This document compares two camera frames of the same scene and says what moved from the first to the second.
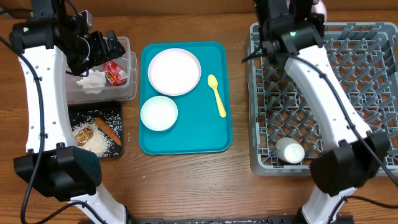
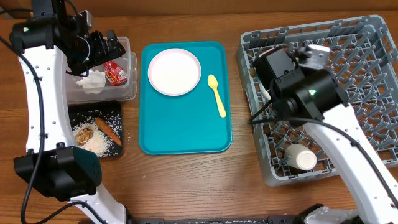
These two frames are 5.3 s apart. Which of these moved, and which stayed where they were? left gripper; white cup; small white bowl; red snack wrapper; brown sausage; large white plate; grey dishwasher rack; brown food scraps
Moved: grey dishwasher rack; white cup; small white bowl
Stayed: red snack wrapper; left gripper; brown food scraps; large white plate; brown sausage
